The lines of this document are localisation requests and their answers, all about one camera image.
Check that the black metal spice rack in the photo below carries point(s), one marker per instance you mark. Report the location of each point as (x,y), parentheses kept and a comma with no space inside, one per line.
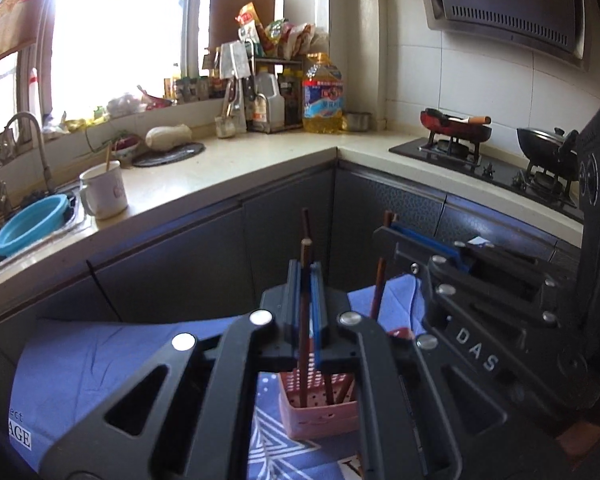
(292,90)

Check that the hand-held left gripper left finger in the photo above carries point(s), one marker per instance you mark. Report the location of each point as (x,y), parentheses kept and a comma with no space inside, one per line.
(295,305)

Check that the row of spice bottles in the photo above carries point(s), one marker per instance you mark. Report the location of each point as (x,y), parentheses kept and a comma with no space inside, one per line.
(195,87)

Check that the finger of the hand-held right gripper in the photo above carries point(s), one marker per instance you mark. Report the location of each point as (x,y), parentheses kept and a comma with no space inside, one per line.
(410,255)
(430,245)

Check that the steel cleaver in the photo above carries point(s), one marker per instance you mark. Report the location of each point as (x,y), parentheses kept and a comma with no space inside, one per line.
(232,60)

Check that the black wok with lid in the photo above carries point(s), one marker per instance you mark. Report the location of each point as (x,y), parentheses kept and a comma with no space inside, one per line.
(540,147)

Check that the small steel bowl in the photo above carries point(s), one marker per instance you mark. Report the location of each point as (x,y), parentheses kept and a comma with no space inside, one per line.
(358,121)

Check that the yellow red snack bag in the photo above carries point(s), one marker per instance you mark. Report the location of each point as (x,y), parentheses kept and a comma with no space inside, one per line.
(247,15)

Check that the pink plastic utensil holder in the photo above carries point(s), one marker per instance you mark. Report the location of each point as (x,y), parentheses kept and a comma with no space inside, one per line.
(320,420)

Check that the brown cardboard sheet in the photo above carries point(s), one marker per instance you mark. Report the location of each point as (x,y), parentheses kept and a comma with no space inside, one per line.
(242,0)

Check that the black round mat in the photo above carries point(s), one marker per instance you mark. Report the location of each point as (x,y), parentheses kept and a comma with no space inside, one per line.
(180,154)

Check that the yellow cooking oil bottle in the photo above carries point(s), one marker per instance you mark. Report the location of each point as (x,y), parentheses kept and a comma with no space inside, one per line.
(322,105)

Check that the white mug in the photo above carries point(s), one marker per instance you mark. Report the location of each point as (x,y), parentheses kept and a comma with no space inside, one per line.
(105,192)

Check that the white plastic jug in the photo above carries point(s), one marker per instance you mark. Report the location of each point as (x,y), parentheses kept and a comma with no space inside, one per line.
(267,105)

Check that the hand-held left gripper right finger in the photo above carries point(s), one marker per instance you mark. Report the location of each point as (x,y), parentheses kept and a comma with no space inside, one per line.
(317,310)

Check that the white packaged food bag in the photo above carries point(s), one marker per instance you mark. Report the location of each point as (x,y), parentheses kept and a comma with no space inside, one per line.
(305,37)

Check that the small glass jar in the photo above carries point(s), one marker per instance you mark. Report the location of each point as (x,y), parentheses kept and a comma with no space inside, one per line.
(225,127)

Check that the black range hood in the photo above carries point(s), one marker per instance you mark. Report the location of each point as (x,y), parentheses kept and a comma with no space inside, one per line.
(510,0)

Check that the blue printed tablecloth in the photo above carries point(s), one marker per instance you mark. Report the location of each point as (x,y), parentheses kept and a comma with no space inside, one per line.
(105,360)

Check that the white plastic bag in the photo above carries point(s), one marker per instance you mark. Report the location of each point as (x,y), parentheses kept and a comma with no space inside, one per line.
(125,105)

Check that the tall chrome faucet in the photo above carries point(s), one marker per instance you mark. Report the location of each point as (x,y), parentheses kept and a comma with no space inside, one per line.
(40,150)

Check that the green snack bag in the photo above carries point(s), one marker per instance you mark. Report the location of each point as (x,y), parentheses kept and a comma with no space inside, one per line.
(274,35)

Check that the brown chopstick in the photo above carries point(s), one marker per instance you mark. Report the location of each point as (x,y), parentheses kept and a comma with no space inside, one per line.
(381,285)

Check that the black gas stove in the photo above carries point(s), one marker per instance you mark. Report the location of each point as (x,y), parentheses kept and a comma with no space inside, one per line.
(500,175)

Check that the blue plastic basin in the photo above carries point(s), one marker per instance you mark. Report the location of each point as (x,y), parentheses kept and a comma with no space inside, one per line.
(27,225)

